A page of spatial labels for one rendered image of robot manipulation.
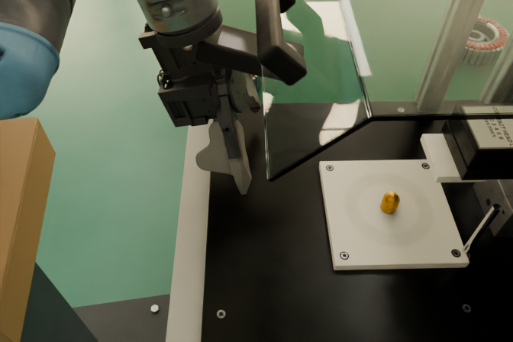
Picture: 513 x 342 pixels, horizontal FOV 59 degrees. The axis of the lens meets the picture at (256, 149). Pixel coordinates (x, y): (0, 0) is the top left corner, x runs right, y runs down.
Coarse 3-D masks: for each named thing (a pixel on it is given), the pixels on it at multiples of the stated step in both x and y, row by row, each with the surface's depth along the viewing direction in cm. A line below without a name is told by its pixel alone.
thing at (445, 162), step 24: (456, 120) 46; (480, 120) 45; (504, 120) 45; (432, 144) 48; (456, 144) 46; (480, 144) 43; (504, 144) 43; (432, 168) 47; (456, 168) 46; (480, 168) 44; (504, 168) 44
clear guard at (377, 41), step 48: (336, 0) 33; (384, 0) 33; (432, 0) 33; (480, 0) 33; (336, 48) 30; (384, 48) 29; (432, 48) 29; (480, 48) 29; (288, 96) 32; (336, 96) 28; (384, 96) 26; (432, 96) 26; (480, 96) 26; (288, 144) 29
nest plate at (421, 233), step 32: (384, 160) 59; (416, 160) 59; (352, 192) 56; (384, 192) 56; (416, 192) 56; (352, 224) 53; (384, 224) 53; (416, 224) 53; (448, 224) 53; (352, 256) 50; (384, 256) 50; (416, 256) 50; (448, 256) 50
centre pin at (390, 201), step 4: (388, 192) 53; (392, 192) 53; (384, 196) 53; (388, 196) 53; (392, 196) 52; (396, 196) 52; (384, 200) 53; (388, 200) 53; (392, 200) 52; (396, 200) 52; (384, 204) 53; (388, 204) 53; (392, 204) 53; (396, 204) 53; (384, 208) 54; (388, 208) 53; (392, 208) 53; (396, 208) 54; (384, 212) 54; (388, 212) 54; (392, 212) 54
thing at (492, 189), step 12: (492, 180) 53; (504, 180) 52; (480, 192) 56; (492, 192) 53; (504, 192) 51; (480, 204) 56; (492, 204) 53; (504, 204) 51; (504, 216) 51; (492, 228) 53; (504, 228) 52
